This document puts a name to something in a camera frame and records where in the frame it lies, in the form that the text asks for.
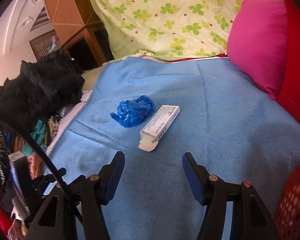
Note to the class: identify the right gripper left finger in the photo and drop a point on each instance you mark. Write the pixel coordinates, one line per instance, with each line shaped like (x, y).
(57, 216)

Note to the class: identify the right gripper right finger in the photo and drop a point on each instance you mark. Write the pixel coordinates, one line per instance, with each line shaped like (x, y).
(250, 217)

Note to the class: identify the long white medicine box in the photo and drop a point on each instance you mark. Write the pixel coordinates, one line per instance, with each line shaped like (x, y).
(154, 130)

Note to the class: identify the blue plastic bag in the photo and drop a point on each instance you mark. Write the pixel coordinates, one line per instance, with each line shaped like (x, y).
(131, 113)

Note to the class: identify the red plastic mesh basket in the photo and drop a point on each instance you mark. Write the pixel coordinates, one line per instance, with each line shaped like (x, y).
(287, 217)

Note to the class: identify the colourful clothes pile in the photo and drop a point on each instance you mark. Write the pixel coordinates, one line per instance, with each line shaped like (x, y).
(44, 133)

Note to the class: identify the red Nilrich paper bag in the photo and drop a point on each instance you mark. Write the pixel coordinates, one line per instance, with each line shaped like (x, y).
(289, 96)

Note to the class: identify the black plastic bag pile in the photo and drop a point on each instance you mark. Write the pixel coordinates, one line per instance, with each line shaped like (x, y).
(41, 89)

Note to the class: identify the pink pillow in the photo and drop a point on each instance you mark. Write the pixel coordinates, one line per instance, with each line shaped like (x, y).
(258, 43)

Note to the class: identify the green clover quilt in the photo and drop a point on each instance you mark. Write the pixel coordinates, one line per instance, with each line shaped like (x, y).
(167, 29)

